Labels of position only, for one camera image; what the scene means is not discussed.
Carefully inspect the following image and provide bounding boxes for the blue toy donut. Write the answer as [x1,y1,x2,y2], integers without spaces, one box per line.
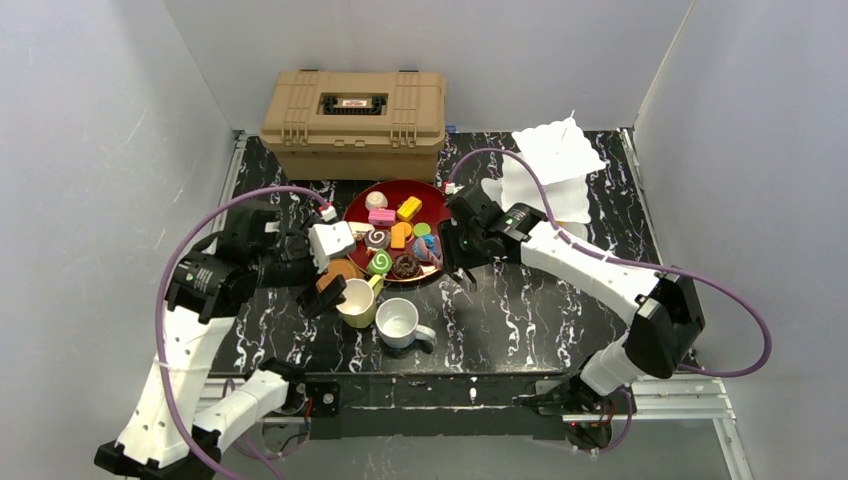
[413,234,444,266]

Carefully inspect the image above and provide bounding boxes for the pink handled metal tongs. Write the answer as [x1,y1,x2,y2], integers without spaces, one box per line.
[413,237,444,273]

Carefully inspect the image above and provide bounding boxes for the red round tray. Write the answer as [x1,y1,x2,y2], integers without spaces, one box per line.
[343,179,451,283]

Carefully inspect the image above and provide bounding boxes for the white tiered cake stand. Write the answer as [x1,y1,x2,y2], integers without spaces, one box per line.
[481,116,605,240]

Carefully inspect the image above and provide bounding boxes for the tan plastic toolbox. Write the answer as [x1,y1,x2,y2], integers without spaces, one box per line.
[259,70,447,183]

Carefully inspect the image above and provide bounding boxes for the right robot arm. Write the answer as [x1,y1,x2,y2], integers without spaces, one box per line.
[439,184,705,397]

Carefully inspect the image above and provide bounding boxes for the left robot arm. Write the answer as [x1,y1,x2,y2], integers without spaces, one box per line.
[94,200,355,479]

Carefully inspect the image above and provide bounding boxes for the wooden coaster stack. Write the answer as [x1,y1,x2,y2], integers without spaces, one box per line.
[316,258,364,292]

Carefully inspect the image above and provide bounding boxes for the yellow green mug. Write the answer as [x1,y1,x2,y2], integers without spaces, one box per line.
[336,274,384,329]

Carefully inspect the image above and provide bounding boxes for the green toy macaron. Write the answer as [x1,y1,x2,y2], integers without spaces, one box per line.
[413,222,432,238]

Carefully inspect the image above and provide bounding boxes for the green swirl roll cake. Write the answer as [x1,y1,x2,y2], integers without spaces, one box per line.
[366,249,393,275]

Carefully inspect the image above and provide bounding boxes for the yellow toy cake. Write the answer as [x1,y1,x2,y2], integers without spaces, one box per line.
[396,196,423,222]

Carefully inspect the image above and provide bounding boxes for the orange toy cake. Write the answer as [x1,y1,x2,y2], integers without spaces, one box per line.
[389,221,413,251]

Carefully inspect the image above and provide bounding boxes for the chocolate toy donut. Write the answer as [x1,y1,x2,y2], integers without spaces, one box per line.
[391,253,421,280]

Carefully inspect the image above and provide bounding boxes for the white toy cake slice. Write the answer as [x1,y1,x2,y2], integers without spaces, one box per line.
[347,221,375,241]

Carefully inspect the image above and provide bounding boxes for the brown swirl roll cake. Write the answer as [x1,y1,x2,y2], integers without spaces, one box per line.
[364,229,391,250]

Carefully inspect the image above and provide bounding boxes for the white grey mug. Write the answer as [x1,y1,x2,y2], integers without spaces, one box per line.
[375,298,436,349]

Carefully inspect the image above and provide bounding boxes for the pink toy cake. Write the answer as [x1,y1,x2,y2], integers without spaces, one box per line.
[367,208,397,227]

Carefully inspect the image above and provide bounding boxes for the white round toy mochi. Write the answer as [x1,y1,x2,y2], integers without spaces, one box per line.
[365,190,388,211]

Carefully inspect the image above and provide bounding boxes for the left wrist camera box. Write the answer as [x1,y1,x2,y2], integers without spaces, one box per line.
[307,204,356,274]

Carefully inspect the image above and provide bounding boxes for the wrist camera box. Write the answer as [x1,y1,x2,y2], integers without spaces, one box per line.
[443,182,465,198]
[307,204,356,274]

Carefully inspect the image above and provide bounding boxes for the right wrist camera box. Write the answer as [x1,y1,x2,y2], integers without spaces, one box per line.
[443,182,465,198]

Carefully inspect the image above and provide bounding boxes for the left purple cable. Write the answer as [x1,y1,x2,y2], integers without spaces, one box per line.
[154,185,336,480]

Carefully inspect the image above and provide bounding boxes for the purple cable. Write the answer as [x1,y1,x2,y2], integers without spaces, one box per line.
[154,185,336,480]
[447,148,774,454]

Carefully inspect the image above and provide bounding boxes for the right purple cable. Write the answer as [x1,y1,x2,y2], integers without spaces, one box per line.
[447,148,774,454]

